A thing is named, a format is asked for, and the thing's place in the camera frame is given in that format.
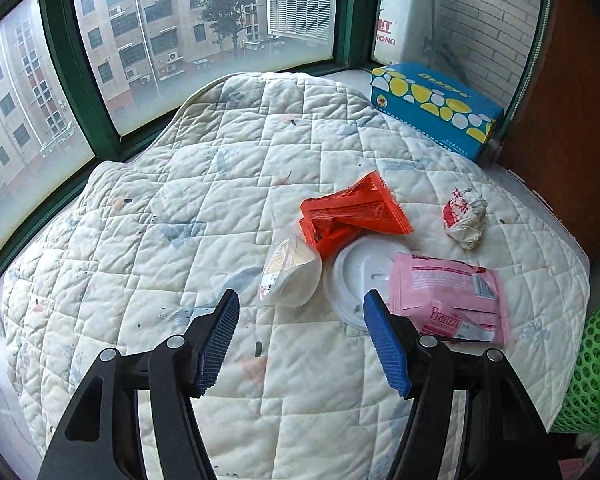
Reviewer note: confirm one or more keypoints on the brown wooden cabinet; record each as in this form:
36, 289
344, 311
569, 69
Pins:
570, 110

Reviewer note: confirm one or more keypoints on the green tree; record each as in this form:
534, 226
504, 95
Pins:
230, 7

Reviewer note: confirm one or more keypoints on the green window frame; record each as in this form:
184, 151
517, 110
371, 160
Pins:
67, 60

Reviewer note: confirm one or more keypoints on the green plastic basket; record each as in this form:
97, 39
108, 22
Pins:
595, 375

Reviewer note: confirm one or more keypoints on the crumpled paper ball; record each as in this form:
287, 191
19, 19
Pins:
465, 217

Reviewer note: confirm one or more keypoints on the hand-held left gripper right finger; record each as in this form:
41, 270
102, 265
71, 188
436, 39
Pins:
387, 345

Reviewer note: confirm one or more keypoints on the pink snack wrapper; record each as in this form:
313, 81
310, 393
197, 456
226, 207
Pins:
445, 290

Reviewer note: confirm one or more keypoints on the orange snack wrapper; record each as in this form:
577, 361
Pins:
352, 212

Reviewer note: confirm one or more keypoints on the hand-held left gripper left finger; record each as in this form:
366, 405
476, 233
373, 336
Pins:
220, 345

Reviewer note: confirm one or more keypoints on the white plastic cup lid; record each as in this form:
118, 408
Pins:
355, 270

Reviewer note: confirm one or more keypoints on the small white plastic cup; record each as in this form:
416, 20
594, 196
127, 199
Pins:
290, 275

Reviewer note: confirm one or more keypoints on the white printed appliance box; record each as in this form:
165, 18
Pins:
405, 10

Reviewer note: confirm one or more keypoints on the blue dotted tissue box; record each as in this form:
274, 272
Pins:
430, 102

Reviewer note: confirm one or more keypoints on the white quilted mat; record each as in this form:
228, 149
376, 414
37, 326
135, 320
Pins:
180, 260

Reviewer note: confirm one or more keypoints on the beige apartment building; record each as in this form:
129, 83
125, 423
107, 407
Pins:
130, 25

